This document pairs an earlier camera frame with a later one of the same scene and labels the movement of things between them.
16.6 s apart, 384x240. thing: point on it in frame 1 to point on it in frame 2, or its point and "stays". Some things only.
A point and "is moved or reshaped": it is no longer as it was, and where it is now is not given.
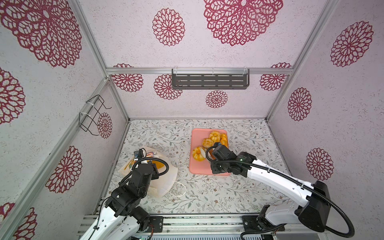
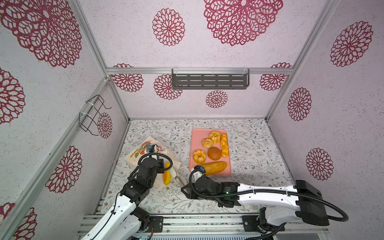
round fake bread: [212, 153] stays
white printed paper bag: [159, 186] is moved or reshaped
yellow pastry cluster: [215, 136] stays
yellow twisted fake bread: [224, 140] stays
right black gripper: [214, 171] to [188, 193]
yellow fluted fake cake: [199, 153] stays
